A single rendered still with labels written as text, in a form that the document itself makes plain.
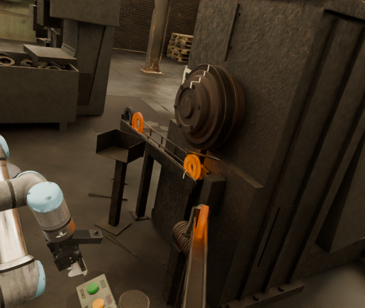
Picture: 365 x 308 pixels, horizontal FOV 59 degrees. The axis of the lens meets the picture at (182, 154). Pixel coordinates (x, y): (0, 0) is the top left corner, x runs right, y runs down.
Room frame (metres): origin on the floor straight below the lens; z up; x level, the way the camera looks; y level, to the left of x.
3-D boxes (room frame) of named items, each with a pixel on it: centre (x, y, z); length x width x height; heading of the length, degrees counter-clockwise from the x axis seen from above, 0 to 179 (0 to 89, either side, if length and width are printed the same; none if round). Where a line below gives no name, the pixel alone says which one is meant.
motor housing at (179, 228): (1.43, -0.13, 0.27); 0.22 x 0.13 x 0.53; 33
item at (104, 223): (2.05, 0.43, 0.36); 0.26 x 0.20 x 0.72; 68
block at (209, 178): (1.59, -0.21, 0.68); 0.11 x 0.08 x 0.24; 123
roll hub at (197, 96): (1.73, 0.01, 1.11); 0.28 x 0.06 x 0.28; 33
